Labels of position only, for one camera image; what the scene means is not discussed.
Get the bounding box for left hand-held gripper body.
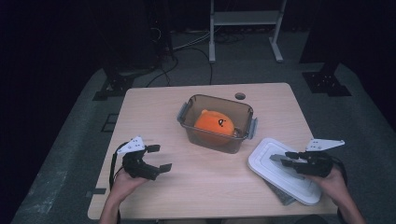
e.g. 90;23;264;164
117;135;161;182

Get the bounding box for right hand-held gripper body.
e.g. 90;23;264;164
295;138;346;178

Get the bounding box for white lid with grey handle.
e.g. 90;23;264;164
247;137;322;206

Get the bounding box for grey cloth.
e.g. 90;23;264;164
264;179;297;206

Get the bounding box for brown transparent storage box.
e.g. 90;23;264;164
177;93;259;155

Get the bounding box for orange plush toy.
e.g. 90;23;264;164
193;108;236;147

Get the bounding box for person's left hand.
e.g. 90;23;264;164
108;169;149;203

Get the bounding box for person's right hand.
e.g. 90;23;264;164
306;166;348;205

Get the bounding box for white metal stand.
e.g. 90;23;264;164
208;0;288;64

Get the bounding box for left hand-held gripper cable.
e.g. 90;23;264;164
108;142;129;224

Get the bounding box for hand-held gripper cable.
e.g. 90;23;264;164
331;156;348;188
108;142;129;224

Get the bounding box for right hand-held gripper cable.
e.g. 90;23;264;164
331;156;348;188

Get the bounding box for black stand with base plate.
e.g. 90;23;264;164
299;0;353;98
92;0;176;102

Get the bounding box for black floor cable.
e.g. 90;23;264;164
172;46;215;87

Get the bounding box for white floor cables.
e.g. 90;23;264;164
171;29;213;52

